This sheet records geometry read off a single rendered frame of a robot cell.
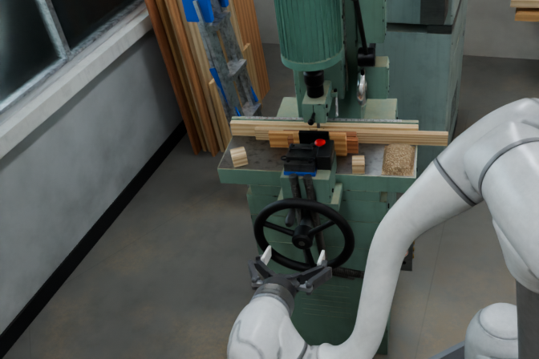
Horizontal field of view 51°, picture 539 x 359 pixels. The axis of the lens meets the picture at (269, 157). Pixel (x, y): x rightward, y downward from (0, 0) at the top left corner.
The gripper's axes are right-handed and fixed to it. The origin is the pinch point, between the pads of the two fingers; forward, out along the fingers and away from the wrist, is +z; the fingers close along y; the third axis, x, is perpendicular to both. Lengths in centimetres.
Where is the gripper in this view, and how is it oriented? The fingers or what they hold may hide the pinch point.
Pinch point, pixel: (295, 255)
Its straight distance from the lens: 140.7
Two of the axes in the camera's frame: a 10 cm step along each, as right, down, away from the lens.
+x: 0.4, 9.5, 3.1
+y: -9.7, -0.4, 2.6
